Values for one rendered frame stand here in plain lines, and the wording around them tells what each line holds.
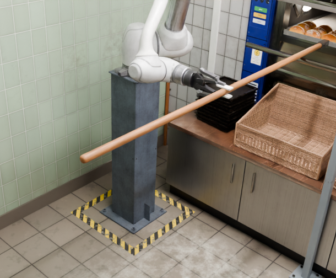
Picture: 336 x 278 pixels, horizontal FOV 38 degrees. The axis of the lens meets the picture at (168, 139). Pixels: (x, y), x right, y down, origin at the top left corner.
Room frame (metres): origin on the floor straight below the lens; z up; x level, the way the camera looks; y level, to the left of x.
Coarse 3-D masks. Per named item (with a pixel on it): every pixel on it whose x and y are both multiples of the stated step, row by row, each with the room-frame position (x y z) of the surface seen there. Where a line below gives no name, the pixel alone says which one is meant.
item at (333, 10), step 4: (280, 0) 2.84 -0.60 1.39; (284, 0) 2.82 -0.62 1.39; (288, 0) 2.81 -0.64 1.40; (292, 0) 2.79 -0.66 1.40; (296, 0) 2.78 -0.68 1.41; (300, 4) 2.76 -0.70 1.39; (304, 4) 2.74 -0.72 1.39; (308, 4) 2.73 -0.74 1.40; (312, 4) 2.71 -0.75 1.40; (316, 4) 2.70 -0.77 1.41; (316, 8) 2.69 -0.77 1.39; (320, 8) 2.68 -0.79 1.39; (324, 8) 2.67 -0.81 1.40; (328, 8) 2.65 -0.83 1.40; (332, 8) 2.64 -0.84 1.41; (332, 12) 2.64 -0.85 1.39
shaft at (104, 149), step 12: (312, 48) 2.55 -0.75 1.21; (288, 60) 2.34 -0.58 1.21; (264, 72) 2.16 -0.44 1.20; (240, 84) 2.00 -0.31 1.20; (216, 96) 1.87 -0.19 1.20; (180, 108) 1.71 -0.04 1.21; (192, 108) 1.74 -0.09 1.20; (156, 120) 1.60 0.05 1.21; (168, 120) 1.63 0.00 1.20; (132, 132) 1.50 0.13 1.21; (144, 132) 1.53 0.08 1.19; (108, 144) 1.41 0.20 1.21; (120, 144) 1.43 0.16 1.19; (84, 156) 1.32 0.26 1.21; (96, 156) 1.35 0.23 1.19
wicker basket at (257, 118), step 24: (264, 96) 2.79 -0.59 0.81; (288, 96) 2.84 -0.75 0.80; (312, 96) 2.76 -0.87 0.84; (240, 120) 2.57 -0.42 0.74; (264, 120) 2.82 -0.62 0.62; (288, 120) 2.79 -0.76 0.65; (312, 120) 2.70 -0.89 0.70; (240, 144) 2.53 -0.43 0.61; (264, 144) 2.43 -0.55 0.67; (288, 144) 2.34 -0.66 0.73; (312, 144) 2.61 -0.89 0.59; (312, 168) 2.32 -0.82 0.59
